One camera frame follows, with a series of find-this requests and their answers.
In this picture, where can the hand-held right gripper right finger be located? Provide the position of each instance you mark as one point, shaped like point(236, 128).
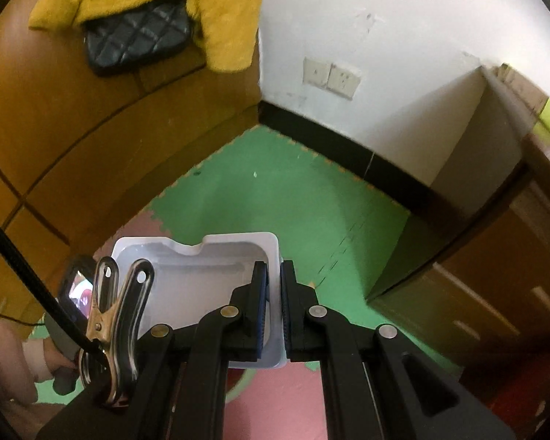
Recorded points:
point(287, 325)

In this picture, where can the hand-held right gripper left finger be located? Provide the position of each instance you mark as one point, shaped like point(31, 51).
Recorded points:
point(262, 316)

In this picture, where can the red bucket with green rim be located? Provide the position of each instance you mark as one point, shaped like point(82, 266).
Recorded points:
point(237, 389)

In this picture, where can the white plastic tray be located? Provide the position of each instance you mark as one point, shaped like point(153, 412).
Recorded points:
point(187, 284)

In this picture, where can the person's left hand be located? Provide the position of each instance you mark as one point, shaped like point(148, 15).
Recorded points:
point(57, 360)

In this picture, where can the metal spring clamp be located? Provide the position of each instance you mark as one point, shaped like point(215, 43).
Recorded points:
point(114, 321)

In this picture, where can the green foam floor mat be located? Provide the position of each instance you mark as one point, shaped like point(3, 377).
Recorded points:
point(43, 392)
point(302, 201)

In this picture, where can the nightstand drawer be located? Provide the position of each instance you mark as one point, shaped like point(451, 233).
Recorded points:
point(430, 321)
point(531, 261)

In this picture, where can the wooden wardrobe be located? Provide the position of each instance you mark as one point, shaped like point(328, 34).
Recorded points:
point(73, 146)

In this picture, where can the red bed skirt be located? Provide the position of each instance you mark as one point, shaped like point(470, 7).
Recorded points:
point(508, 403)

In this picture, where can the dark wooden nightstand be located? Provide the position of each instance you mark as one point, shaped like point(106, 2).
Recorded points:
point(463, 169)

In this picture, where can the black quilted bag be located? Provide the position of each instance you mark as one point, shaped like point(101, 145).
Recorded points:
point(137, 32)

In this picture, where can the polka dot bed sheet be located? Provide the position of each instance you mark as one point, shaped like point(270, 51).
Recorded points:
point(547, 394)

